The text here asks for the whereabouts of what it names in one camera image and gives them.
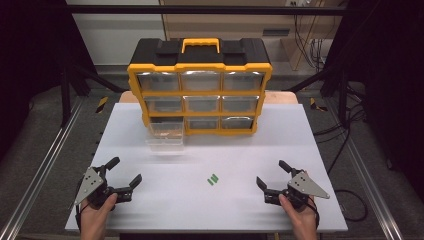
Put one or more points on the aluminium floor rail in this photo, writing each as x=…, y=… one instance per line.
x=363, y=170
x=43, y=166

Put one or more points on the black metal stand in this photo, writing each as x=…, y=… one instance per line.
x=336, y=90
x=71, y=90

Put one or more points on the yellow black drawer organizer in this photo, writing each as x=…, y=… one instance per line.
x=203, y=55

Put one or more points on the brown small parts pile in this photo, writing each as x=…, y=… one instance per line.
x=165, y=134

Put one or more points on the light wooden cabinet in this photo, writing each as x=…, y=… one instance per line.
x=233, y=23

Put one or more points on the light wooden table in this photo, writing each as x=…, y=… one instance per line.
x=281, y=97

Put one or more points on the white power strip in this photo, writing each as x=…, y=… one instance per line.
x=300, y=2

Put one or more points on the black horizontal frame bar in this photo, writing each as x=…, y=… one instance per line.
x=206, y=10

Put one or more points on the clear plastic drawer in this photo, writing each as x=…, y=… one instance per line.
x=166, y=141

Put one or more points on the yellow black hazard tape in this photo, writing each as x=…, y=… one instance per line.
x=102, y=104
x=316, y=105

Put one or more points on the black curtain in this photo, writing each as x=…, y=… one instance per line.
x=30, y=66
x=390, y=83

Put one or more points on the person's right hand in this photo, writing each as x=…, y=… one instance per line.
x=300, y=216

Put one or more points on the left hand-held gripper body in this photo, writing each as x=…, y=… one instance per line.
x=91, y=183

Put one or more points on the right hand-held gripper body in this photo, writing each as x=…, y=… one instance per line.
x=301, y=186

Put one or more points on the person's left hand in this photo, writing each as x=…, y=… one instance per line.
x=98, y=216

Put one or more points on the set of closed clear drawers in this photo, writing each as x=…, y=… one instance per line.
x=201, y=103

